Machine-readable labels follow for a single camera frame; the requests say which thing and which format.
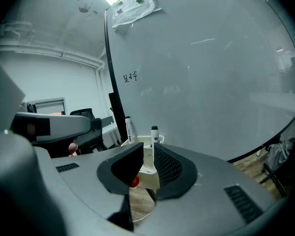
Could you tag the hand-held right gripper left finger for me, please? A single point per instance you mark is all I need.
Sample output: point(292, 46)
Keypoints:
point(88, 181)

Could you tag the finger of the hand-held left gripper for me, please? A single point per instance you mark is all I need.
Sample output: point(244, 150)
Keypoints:
point(66, 126)

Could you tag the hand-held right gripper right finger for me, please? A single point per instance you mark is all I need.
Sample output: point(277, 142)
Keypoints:
point(206, 193)

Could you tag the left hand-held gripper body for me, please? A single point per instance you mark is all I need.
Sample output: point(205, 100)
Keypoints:
point(29, 126)

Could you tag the black-capped whiteboard marker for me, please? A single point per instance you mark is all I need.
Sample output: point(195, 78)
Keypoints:
point(129, 130)
point(154, 136)

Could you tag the black-framed whiteboard on stand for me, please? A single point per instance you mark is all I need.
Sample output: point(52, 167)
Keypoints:
point(199, 70)

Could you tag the person's left hand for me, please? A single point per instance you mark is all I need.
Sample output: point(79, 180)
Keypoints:
point(73, 148)

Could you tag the black-framed window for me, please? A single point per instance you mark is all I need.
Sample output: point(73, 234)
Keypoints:
point(50, 108)

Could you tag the grey roller blind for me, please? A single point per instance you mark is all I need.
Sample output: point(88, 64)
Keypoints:
point(50, 104)

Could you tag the dark grey desk partition panel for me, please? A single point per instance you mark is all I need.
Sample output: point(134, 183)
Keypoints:
point(107, 120)

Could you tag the long white desk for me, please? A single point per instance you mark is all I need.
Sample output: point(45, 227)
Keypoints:
point(110, 131)

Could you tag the grey fabric bag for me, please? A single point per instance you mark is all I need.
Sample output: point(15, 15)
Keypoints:
point(280, 154)

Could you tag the round ceiling smoke detector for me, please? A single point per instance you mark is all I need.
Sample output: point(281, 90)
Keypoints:
point(84, 8)

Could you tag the crumpled printed paper sheet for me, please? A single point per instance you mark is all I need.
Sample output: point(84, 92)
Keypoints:
point(135, 6)

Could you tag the green round magnet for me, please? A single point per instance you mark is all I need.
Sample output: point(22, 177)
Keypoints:
point(138, 0)

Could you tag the white wall pipes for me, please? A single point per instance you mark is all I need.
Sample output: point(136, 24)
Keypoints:
point(51, 54)

